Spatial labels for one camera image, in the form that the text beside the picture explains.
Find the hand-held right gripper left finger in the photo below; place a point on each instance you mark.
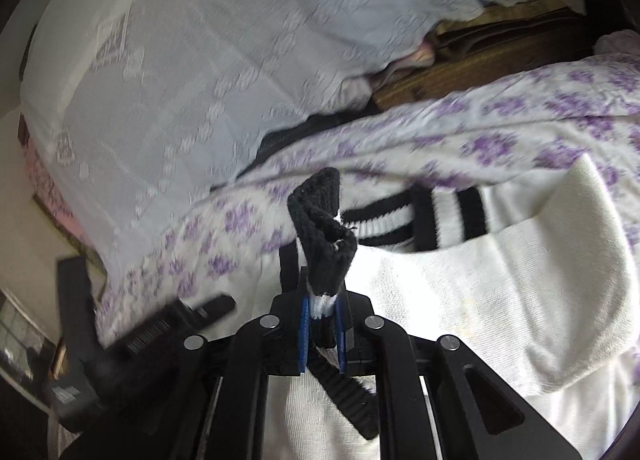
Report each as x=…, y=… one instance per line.
x=302, y=340

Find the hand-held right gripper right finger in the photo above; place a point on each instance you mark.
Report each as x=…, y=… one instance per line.
x=341, y=340

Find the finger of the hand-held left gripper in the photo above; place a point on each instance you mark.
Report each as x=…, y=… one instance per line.
x=217, y=306

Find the white knit sweater black trim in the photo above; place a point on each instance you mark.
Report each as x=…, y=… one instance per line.
x=450, y=290

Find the pink patterned cloth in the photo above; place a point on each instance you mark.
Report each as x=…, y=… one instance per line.
x=50, y=179

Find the purple floral bedsheet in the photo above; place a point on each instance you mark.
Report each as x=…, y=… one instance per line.
x=400, y=139

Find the white lace cloth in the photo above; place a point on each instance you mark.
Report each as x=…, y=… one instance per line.
x=200, y=64

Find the brown woven mat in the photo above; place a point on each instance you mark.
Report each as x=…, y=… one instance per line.
x=500, y=54

